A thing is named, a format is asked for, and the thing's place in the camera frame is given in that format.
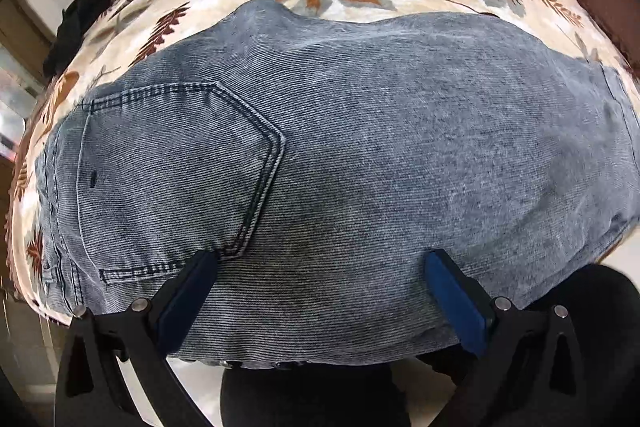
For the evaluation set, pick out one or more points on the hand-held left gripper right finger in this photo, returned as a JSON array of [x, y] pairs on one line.
[[456, 304]]

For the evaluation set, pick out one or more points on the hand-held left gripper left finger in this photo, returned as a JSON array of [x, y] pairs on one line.
[[184, 304]]

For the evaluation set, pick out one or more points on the blue denim pants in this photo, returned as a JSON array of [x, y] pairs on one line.
[[350, 167]]

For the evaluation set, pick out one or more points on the wooden door with glass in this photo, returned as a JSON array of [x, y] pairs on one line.
[[20, 57]]

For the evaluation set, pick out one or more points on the black cloth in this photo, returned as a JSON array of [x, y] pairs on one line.
[[75, 27]]

